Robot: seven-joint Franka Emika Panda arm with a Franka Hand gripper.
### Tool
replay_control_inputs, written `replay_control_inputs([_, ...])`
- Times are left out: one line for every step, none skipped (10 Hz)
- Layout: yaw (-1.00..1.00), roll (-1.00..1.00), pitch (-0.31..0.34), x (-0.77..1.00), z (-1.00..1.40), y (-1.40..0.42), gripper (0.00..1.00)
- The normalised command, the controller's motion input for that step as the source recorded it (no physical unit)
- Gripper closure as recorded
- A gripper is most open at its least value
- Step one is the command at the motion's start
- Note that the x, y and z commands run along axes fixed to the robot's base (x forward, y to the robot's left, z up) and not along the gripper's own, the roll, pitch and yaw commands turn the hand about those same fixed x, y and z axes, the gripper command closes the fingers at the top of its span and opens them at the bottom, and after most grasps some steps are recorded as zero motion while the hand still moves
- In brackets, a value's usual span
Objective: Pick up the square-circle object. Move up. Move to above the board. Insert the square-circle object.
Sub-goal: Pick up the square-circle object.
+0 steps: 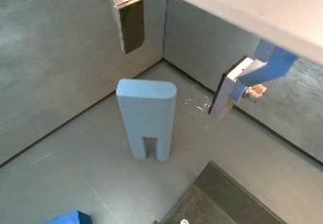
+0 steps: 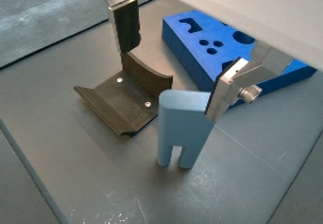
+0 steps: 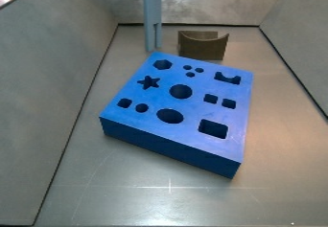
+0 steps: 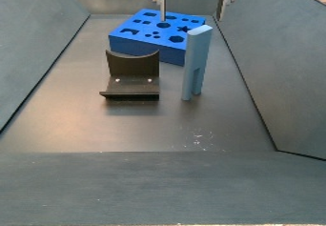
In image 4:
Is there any light blue square-circle peg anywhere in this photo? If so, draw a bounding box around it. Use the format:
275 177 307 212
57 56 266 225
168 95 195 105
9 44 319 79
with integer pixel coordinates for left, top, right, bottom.
182 25 212 100

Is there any blue shape sorting board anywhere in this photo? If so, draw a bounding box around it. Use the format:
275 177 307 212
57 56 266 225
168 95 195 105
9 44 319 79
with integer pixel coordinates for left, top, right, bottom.
108 9 204 66

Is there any black curved holder stand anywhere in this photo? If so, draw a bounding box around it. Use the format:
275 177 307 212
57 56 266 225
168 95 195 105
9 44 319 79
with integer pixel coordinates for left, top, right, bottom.
99 51 160 100

